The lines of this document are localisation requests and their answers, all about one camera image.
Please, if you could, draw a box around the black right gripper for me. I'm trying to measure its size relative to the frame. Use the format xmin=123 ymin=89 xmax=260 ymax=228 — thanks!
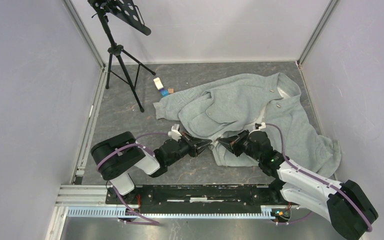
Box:
xmin=218 ymin=128 xmax=262 ymax=162

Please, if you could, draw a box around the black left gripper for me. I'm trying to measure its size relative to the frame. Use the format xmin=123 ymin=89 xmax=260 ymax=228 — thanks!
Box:
xmin=166 ymin=131 xmax=213 ymax=166

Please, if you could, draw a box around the grey zip-up jacket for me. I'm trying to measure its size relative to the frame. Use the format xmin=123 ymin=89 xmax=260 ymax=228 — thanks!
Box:
xmin=154 ymin=72 xmax=342 ymax=177

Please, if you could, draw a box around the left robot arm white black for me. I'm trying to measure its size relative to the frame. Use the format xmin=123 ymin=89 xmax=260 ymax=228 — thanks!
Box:
xmin=90 ymin=130 xmax=212 ymax=204

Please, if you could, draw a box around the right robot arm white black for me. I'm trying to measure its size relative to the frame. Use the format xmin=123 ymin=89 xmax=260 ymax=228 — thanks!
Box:
xmin=217 ymin=130 xmax=379 ymax=240

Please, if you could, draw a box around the white and blue small box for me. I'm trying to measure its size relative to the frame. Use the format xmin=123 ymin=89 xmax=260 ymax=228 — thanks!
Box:
xmin=153 ymin=77 xmax=169 ymax=97

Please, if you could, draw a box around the black music stand tripod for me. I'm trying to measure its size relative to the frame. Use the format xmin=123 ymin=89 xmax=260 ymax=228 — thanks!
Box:
xmin=87 ymin=0 xmax=156 ymax=113

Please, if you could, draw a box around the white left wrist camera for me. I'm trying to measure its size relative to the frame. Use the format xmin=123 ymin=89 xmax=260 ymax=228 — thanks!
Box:
xmin=167 ymin=123 xmax=182 ymax=141

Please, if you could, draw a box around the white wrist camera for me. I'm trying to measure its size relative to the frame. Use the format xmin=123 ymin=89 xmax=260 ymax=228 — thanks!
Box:
xmin=254 ymin=122 xmax=267 ymax=131
xmin=167 ymin=123 xmax=182 ymax=141

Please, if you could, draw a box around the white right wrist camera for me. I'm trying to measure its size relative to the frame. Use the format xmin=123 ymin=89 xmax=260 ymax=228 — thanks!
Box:
xmin=254 ymin=122 xmax=267 ymax=131

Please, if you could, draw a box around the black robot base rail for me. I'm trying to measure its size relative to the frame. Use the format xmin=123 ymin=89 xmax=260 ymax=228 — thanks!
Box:
xmin=123 ymin=184 xmax=289 ymax=214

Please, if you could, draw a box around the white slotted cable duct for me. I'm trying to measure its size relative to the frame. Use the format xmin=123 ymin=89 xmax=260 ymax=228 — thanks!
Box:
xmin=66 ymin=206 xmax=284 ymax=220

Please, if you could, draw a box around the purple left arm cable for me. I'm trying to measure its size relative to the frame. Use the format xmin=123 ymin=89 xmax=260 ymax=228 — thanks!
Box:
xmin=95 ymin=132 xmax=170 ymax=227

